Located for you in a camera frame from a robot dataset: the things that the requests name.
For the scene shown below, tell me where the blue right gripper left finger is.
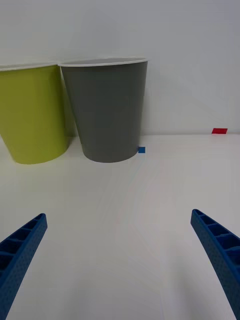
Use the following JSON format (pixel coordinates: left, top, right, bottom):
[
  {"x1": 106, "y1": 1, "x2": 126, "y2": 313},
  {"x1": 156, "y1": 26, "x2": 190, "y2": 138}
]
[{"x1": 0, "y1": 212, "x2": 48, "y2": 320}]

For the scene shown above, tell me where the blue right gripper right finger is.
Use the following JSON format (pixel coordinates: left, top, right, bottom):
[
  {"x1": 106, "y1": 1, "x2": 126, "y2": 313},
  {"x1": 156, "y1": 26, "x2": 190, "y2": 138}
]
[{"x1": 190, "y1": 208, "x2": 240, "y2": 320}]

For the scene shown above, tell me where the yellow-green plastic bin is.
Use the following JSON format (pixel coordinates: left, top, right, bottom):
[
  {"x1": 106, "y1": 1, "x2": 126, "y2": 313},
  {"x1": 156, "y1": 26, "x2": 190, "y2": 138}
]
[{"x1": 0, "y1": 62, "x2": 78, "y2": 165}]

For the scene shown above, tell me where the grey plastic bin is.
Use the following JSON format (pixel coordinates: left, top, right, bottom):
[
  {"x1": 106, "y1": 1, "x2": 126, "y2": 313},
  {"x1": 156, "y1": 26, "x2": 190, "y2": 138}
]
[{"x1": 57, "y1": 57, "x2": 149, "y2": 164}]

